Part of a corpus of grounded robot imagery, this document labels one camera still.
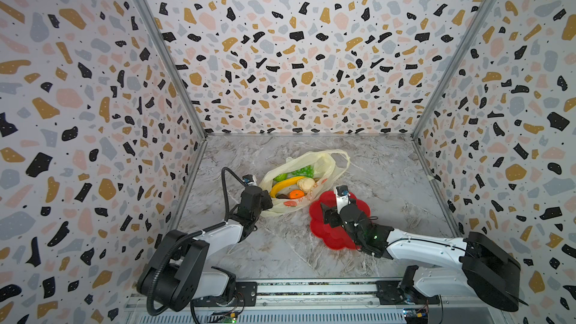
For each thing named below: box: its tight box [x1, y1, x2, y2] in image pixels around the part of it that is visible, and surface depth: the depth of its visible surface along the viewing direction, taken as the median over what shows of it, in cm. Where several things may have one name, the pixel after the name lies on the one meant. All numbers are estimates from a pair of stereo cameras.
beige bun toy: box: [297, 177, 316, 193], surface depth 98 cm
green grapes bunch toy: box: [290, 165, 315, 178], surface depth 105 cm
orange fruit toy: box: [288, 189, 306, 200], surface depth 97 cm
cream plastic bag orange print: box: [259, 149, 351, 216], surface depth 97 cm
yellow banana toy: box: [270, 176, 306, 198], surface depth 101 cm
